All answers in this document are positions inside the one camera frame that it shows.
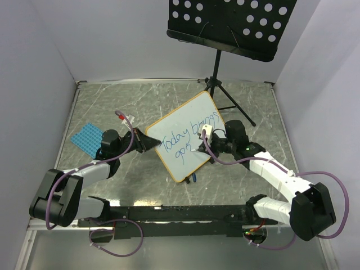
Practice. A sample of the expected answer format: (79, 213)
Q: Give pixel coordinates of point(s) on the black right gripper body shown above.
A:
(219, 145)

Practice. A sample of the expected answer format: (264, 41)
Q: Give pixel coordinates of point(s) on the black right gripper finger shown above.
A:
(203, 147)
(206, 152)

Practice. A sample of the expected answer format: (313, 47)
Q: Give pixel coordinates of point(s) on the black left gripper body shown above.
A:
(135, 144)

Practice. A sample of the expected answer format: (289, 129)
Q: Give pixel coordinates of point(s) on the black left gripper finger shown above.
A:
(148, 144)
(140, 135)

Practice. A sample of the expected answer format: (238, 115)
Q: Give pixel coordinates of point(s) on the yellow framed whiteboard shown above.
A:
(178, 133)

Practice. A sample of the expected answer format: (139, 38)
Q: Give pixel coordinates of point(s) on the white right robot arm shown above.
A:
(308, 208)

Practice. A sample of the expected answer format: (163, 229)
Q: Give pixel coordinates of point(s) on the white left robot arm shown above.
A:
(59, 199)

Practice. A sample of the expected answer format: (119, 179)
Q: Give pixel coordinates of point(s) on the blue studded building plate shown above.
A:
(88, 139)

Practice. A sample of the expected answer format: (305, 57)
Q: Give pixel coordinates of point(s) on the black perforated music stand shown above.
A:
(251, 29)

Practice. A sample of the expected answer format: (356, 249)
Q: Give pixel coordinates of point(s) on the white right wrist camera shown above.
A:
(205, 132)

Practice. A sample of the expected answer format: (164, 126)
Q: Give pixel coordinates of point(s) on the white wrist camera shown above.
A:
(205, 132)
(125, 119)

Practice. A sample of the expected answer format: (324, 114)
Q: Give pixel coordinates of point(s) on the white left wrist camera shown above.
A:
(125, 119)

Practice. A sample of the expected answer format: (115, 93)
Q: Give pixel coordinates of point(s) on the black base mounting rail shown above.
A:
(167, 221)

